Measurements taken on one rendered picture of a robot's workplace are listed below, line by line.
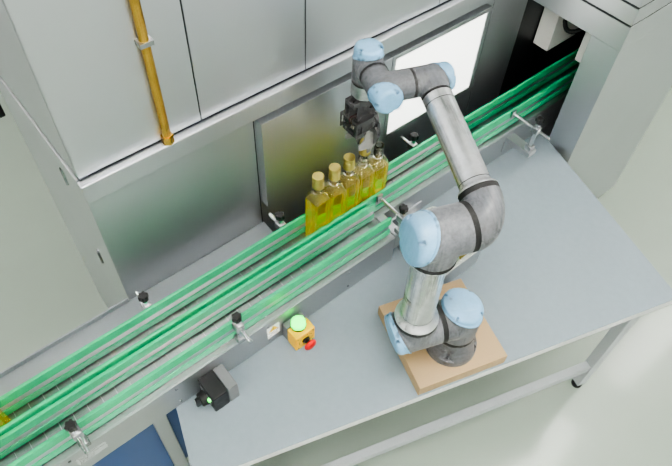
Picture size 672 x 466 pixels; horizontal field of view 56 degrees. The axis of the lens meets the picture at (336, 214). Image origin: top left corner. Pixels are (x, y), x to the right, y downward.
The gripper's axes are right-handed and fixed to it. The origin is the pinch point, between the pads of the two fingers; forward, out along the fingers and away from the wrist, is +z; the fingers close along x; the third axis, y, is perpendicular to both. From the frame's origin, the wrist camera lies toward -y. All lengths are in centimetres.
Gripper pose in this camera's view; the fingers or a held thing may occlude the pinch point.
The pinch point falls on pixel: (365, 143)
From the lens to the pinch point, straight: 184.8
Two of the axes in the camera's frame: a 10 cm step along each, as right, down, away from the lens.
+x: 6.3, 6.2, -4.7
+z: -0.4, 6.2, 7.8
